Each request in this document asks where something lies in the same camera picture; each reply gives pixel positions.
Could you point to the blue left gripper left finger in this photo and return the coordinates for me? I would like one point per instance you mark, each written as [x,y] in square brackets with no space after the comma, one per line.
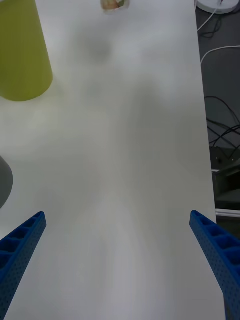
[20,255]

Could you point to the clear bottle with red cap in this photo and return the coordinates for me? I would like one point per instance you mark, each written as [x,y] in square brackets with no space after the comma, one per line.
[115,6]

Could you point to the round white base plate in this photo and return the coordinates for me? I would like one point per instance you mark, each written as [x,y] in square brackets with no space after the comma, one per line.
[212,5]

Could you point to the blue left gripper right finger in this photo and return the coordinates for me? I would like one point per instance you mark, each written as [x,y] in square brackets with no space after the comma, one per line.
[222,265]

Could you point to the grey metal box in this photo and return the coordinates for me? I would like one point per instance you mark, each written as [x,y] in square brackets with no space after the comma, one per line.
[227,180]

